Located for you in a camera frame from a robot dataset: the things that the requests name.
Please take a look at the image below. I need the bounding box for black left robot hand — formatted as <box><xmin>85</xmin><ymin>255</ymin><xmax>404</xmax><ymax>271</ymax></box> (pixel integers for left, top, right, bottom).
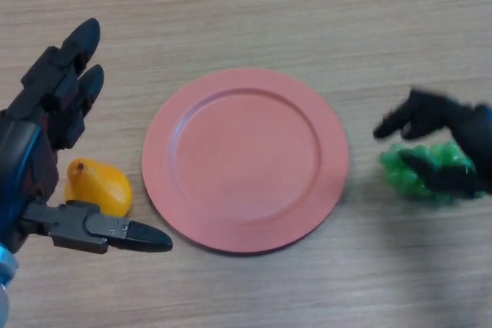
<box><xmin>0</xmin><ymin>17</ymin><xmax>174</xmax><ymax>255</ymax></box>

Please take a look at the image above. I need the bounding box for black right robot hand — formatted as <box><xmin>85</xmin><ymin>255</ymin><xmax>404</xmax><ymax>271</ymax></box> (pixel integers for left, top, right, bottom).
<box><xmin>372</xmin><ymin>88</ymin><xmax>492</xmax><ymax>200</ymax></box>

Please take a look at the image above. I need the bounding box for green grape bunch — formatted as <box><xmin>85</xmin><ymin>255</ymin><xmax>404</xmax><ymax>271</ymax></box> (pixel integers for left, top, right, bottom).
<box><xmin>379</xmin><ymin>142</ymin><xmax>477</xmax><ymax>206</ymax></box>

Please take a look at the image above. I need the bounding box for pink round plate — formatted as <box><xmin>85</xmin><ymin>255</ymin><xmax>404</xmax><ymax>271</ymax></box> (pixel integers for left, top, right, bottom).
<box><xmin>141</xmin><ymin>68</ymin><xmax>350</xmax><ymax>255</ymax></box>

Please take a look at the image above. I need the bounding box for yellow pear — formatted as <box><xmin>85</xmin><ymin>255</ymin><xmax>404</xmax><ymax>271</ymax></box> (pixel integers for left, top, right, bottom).
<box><xmin>64</xmin><ymin>157</ymin><xmax>135</xmax><ymax>217</ymax></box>

